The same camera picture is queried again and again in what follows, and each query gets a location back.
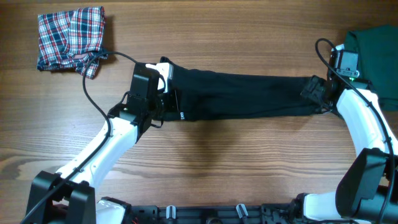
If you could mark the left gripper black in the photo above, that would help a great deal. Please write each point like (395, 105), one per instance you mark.
(173, 104)

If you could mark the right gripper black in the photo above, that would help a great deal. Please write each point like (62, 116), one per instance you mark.
(313, 88)

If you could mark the black garment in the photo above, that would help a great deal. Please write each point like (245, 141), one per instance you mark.
(207, 95)

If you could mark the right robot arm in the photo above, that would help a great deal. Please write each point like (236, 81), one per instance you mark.
(368, 191)

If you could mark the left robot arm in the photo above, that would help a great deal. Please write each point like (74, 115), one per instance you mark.
(68, 196)

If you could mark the dark green folded garment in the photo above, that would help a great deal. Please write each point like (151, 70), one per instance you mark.
(377, 51)

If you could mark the plaid folded cloth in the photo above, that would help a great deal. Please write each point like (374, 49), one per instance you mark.
(70, 39)

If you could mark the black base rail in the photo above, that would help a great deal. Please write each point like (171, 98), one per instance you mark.
(241, 213)

